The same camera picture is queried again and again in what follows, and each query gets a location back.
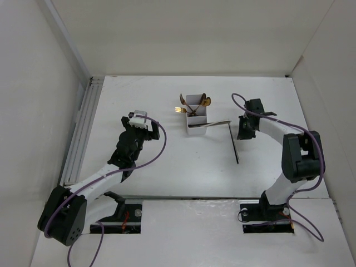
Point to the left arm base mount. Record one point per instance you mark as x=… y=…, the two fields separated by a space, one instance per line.
x=114 y=214

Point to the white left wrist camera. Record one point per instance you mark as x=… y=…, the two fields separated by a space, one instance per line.
x=138 y=119

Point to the gold fork green handle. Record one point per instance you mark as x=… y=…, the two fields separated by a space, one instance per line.
x=182 y=110

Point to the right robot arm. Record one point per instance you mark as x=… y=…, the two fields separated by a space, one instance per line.
x=301 y=160

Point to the aluminium frame rail left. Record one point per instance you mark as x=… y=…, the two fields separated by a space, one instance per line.
x=77 y=142

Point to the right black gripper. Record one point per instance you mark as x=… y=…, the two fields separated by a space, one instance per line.
x=242 y=134

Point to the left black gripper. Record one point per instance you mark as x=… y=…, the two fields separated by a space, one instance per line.
x=149 y=135

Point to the gold spoon green handle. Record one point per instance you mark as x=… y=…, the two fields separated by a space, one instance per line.
x=207 y=102

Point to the silver chopstick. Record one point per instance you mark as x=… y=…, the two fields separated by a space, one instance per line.
x=219 y=124
x=218 y=121

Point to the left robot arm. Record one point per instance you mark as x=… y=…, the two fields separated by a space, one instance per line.
x=64 y=214

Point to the white three-compartment utensil holder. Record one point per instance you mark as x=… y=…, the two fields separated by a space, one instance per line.
x=201 y=117

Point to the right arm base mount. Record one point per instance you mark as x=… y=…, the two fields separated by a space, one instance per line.
x=257 y=219

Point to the dark grey chopstick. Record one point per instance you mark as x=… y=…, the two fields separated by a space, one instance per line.
x=233 y=143
x=199 y=125

